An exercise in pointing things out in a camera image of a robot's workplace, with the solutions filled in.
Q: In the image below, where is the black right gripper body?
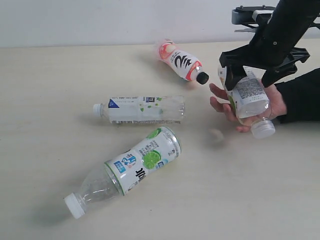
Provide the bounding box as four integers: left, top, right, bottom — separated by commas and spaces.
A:
219, 22, 310, 75

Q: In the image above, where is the clear bottle orange green label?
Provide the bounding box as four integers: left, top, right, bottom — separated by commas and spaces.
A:
226, 66, 276, 139

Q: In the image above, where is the pink peach drink bottle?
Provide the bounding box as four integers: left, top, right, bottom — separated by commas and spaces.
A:
155, 38, 209, 85

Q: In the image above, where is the lime label clear bottle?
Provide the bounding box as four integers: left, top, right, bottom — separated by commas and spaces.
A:
64, 126, 182, 219

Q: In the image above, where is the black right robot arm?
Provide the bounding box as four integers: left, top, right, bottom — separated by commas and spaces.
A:
219, 0, 320, 91

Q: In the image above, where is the clear bottle blue white label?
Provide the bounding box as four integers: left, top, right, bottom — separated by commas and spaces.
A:
93, 95, 185, 124

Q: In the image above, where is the person's open bare hand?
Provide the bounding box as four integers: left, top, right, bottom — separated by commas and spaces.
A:
209, 83, 287, 122

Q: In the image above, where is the right wrist camera grey black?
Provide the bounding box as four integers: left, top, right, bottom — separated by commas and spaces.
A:
231, 5, 276, 33

